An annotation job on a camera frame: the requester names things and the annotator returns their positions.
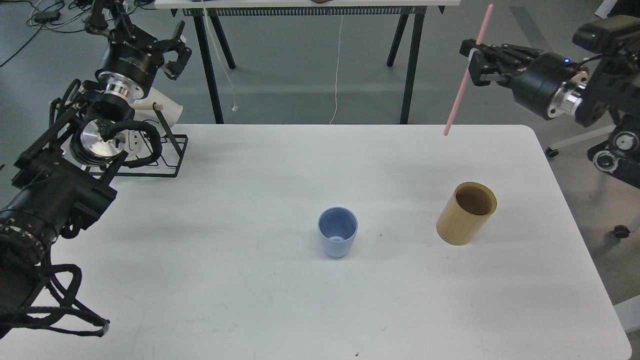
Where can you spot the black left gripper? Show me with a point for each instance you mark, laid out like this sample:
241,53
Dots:
130,62

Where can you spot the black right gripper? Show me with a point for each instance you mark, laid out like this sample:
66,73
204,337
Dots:
549,86

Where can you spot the blue plastic cup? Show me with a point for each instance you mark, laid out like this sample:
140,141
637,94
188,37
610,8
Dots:
338,227

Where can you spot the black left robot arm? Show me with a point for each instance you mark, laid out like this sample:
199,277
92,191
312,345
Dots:
58,199

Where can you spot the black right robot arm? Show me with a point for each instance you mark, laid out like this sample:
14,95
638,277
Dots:
613,88

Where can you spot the white cup on rack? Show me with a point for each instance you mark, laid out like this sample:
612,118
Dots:
145,112

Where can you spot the background table black legs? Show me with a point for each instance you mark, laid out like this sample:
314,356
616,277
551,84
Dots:
299,62

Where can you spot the white mug with face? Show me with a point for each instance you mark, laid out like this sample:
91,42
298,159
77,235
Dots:
133,142

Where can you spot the wooden cylindrical holder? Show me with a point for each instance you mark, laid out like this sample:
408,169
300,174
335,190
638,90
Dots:
466,212

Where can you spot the black wire cup rack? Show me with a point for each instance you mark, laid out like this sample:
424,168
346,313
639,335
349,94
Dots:
94,145

